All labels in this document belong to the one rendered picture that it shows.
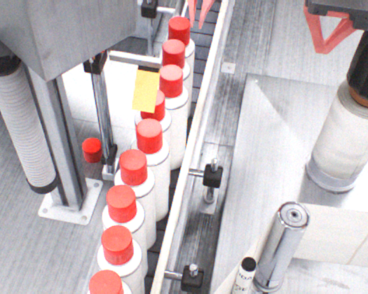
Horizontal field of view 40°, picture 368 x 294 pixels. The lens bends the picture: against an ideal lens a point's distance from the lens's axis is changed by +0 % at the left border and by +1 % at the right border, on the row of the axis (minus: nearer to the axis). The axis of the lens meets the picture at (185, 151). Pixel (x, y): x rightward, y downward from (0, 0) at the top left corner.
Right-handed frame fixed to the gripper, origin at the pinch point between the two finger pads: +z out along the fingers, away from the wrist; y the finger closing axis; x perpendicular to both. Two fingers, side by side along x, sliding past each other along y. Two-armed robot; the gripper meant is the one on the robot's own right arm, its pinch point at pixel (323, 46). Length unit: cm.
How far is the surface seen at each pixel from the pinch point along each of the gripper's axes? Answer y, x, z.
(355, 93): 4.5, -6.6, 10.8
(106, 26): -16.6, 19.1, -12.5
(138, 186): -14.5, 18.6, 13.6
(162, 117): -3.6, 18.1, 13.0
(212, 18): 40, 18, 30
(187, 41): 11.7, 17.9, 12.5
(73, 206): -8.4, 32.4, 33.7
